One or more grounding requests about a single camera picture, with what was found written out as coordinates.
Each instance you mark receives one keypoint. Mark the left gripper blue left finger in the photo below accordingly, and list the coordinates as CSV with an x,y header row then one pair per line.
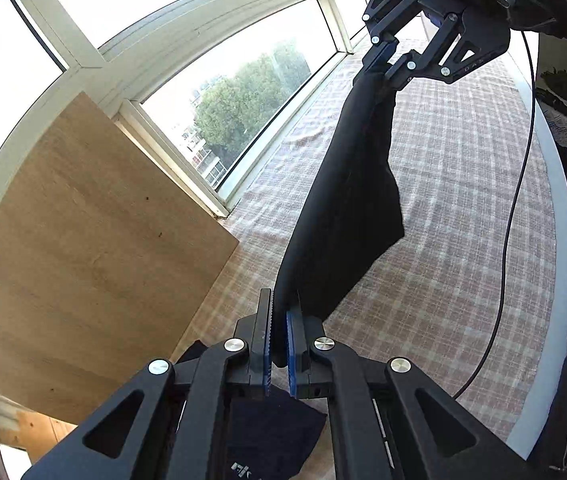
x,y
170,420

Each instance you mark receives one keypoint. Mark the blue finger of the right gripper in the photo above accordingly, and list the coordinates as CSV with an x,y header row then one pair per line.
x,y
378,58
399,74

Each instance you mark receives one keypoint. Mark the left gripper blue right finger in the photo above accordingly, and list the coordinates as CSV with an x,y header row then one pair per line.
x,y
389,420

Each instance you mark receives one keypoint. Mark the black shorts with yellow stripes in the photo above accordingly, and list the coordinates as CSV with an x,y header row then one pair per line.
x,y
351,216

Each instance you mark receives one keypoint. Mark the folded navy blue garment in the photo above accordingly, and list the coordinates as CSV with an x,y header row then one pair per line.
x,y
240,438

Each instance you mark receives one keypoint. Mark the pine plank panel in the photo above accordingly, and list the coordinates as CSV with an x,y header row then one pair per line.
x,y
35,433

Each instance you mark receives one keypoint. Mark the pink plaid tablecloth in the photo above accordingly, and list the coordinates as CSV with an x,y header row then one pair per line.
x,y
468,291

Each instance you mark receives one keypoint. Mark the light wooden board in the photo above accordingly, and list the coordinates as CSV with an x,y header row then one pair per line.
x,y
104,260

